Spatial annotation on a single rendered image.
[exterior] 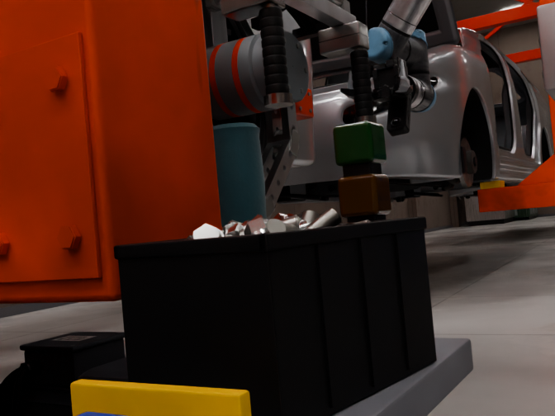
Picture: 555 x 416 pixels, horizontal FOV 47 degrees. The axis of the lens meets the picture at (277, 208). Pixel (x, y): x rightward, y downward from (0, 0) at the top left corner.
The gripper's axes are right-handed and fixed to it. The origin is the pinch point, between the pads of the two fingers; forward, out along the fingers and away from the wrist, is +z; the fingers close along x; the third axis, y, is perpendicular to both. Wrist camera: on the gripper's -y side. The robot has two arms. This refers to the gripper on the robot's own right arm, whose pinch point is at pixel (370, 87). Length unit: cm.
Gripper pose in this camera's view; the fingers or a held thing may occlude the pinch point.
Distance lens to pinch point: 133.8
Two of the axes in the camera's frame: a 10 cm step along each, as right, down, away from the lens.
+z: -5.1, 0.2, -8.6
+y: -0.9, -10.0, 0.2
